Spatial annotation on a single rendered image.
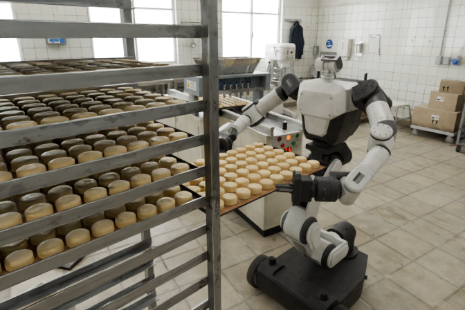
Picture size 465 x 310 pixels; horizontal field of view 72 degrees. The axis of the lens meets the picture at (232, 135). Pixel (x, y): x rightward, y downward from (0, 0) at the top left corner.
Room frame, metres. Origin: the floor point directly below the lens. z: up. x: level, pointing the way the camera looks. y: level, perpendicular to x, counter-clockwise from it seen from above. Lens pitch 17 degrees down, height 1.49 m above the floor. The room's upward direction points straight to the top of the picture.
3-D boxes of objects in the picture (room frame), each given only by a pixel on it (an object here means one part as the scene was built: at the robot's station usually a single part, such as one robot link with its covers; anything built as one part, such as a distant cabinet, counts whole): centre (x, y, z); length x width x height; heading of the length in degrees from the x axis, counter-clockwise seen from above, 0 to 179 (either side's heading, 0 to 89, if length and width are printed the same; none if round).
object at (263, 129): (2.96, 0.23, 0.87); 2.01 x 0.03 x 0.07; 30
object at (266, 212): (2.50, -0.21, 0.45); 0.70 x 0.34 x 0.90; 30
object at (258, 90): (2.94, 0.04, 1.01); 0.72 x 0.33 x 0.34; 120
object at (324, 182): (1.02, -0.27, 0.98); 0.12 x 0.10 x 0.13; 87
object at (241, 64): (2.94, 0.04, 1.25); 0.56 x 0.29 x 0.14; 120
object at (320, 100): (1.60, -0.50, 1.15); 0.34 x 0.30 x 0.36; 41
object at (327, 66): (1.56, -0.46, 1.35); 0.10 x 0.07 x 0.09; 41
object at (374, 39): (6.19, -2.64, 1.37); 0.27 x 0.02 x 0.40; 31
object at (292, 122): (3.11, -0.03, 0.87); 2.01 x 0.03 x 0.07; 30
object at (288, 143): (2.18, -0.39, 0.77); 0.24 x 0.04 x 0.14; 120
